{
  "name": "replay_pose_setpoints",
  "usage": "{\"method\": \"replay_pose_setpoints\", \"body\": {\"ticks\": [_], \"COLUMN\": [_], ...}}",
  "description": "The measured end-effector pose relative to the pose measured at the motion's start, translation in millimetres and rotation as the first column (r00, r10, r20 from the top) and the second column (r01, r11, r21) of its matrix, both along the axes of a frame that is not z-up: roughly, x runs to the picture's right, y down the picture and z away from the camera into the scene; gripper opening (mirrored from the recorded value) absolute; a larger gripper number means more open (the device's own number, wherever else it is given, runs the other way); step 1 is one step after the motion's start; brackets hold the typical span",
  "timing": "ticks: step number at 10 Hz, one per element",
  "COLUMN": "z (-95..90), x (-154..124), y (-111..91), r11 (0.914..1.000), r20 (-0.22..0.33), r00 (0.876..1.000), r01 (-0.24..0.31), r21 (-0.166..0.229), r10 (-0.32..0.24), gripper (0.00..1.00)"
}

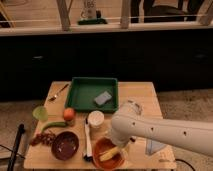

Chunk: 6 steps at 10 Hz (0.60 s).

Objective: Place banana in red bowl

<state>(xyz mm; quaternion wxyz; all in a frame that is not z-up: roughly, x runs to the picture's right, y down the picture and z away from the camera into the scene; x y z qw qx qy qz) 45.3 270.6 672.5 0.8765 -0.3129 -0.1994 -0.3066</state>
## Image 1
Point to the light green cup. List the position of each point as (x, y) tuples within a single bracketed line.
[(40, 113)]

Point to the black pole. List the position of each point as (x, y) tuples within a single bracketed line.
[(14, 153)]

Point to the white cup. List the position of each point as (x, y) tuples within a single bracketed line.
[(96, 119)]

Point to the orange red bowl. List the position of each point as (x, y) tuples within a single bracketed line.
[(100, 146)]

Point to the clear plastic container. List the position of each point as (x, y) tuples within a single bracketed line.
[(153, 147)]

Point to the metal fork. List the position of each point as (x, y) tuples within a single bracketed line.
[(54, 97)]

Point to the red grape bunch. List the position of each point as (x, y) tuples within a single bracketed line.
[(43, 138)]

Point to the yellow banana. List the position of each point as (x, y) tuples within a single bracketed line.
[(109, 154)]

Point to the white handled knife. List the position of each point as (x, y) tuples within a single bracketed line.
[(88, 154)]

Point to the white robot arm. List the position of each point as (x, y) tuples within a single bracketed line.
[(128, 121)]

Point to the dark red bowl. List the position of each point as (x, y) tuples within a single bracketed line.
[(65, 145)]

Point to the grey sponge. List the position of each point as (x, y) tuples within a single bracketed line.
[(102, 98)]

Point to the green plastic tray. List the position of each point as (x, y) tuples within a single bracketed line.
[(83, 91)]

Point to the green chili pepper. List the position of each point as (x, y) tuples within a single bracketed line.
[(53, 124)]

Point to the orange fruit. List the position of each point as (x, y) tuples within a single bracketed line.
[(69, 114)]

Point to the white bottle on green base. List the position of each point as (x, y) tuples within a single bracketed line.
[(90, 15)]

